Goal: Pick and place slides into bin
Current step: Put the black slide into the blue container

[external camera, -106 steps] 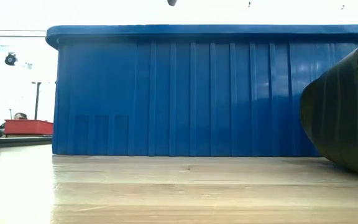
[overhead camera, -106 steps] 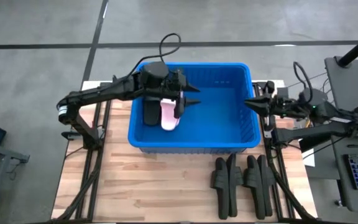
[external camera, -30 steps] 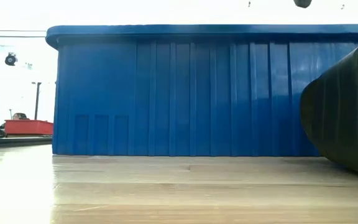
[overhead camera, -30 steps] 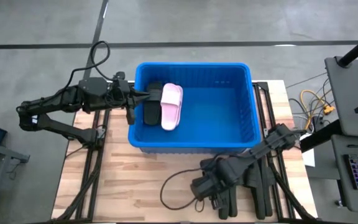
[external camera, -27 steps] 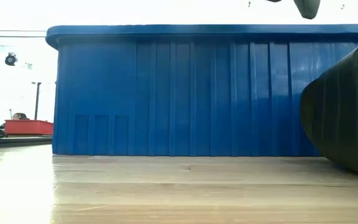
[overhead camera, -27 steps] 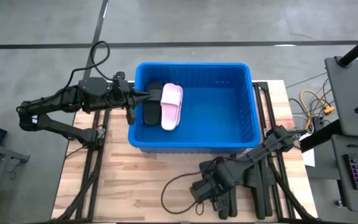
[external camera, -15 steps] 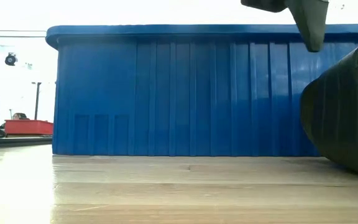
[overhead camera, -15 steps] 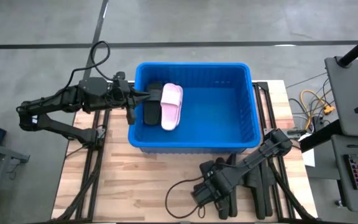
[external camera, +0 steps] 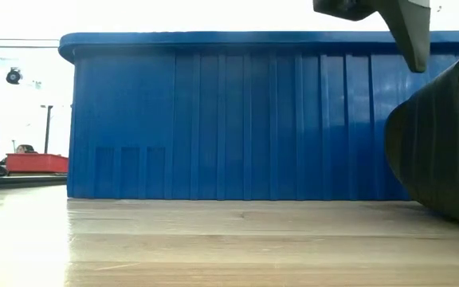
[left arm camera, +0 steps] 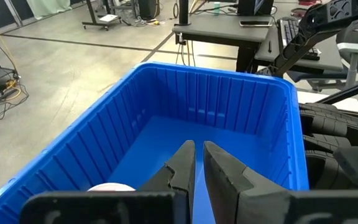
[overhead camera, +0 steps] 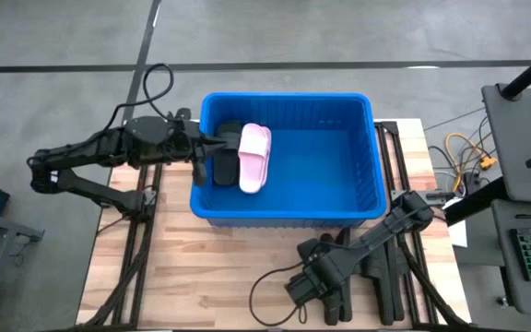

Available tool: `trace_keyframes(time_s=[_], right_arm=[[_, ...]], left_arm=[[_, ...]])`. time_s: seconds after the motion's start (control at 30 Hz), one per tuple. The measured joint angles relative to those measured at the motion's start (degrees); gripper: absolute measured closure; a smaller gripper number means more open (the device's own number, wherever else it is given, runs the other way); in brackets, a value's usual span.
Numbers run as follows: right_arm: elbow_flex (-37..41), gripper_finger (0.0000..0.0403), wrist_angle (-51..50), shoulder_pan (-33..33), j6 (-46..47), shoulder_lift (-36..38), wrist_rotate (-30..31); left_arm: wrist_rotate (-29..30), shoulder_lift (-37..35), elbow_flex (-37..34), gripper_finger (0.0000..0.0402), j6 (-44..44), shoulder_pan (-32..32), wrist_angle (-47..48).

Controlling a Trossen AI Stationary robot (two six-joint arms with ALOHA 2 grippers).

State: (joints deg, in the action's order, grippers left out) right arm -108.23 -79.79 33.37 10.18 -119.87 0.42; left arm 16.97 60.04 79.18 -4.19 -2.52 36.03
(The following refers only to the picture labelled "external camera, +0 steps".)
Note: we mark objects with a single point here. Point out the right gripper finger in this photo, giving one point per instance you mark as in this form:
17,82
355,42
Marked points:
413,36

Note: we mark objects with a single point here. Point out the black slide sandal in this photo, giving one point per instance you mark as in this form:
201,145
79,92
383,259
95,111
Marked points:
444,151

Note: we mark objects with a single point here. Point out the blue plastic bin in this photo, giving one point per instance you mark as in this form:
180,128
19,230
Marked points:
233,119

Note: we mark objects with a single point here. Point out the red plastic bin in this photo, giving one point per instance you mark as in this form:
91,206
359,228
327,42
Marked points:
36,163

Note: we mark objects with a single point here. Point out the thin dark pole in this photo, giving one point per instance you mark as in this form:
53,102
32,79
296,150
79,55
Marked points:
47,131

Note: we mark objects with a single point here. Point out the black round fixture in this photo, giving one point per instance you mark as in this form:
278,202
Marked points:
13,75

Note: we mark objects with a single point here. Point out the person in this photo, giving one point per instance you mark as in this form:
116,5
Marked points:
25,149

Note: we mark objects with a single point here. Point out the black metal frame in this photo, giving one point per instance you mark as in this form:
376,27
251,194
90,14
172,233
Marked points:
18,181

